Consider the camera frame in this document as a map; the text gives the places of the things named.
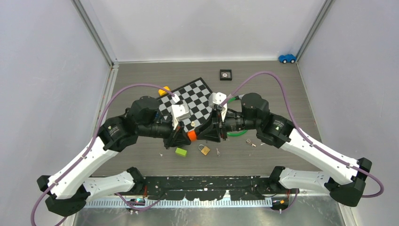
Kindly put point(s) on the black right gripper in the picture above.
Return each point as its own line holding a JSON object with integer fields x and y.
{"x": 215, "y": 129}

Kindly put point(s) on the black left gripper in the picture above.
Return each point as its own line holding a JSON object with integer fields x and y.
{"x": 179, "y": 137}

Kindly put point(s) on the orange black padlock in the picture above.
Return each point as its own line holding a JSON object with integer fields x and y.
{"x": 192, "y": 135}

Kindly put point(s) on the brass padlock with steel shackle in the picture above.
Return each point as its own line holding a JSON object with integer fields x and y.
{"x": 204, "y": 149}

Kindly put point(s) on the green cable lock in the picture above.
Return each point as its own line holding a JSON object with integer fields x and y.
{"x": 240, "y": 133}

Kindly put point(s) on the silver cable lock keys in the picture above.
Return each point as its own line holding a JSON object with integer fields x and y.
{"x": 248, "y": 141}

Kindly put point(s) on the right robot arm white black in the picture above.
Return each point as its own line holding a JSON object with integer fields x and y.
{"x": 341, "y": 177}

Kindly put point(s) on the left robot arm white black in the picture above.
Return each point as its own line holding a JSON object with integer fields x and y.
{"x": 74, "y": 186}

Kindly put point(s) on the black square key tag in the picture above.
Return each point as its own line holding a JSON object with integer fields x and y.
{"x": 225, "y": 74}

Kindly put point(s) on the lime green block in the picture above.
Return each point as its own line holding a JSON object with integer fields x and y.
{"x": 181, "y": 152}

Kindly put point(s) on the black white chessboard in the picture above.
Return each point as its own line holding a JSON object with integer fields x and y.
{"x": 196, "y": 94}

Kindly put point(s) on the yellow toy block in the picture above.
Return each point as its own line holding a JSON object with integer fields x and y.
{"x": 164, "y": 91}

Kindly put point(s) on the blue toy car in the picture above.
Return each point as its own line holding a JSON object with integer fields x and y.
{"x": 288, "y": 58}

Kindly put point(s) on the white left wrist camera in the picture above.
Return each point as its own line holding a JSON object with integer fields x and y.
{"x": 179, "y": 111}

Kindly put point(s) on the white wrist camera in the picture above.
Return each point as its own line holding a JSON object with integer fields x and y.
{"x": 216, "y": 101}
{"x": 179, "y": 111}

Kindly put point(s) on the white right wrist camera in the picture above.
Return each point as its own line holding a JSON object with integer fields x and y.
{"x": 216, "y": 101}

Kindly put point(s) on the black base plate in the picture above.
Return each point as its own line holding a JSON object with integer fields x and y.
{"x": 208, "y": 188}

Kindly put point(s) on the aluminium frame rail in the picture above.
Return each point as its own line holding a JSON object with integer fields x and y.
{"x": 94, "y": 188}

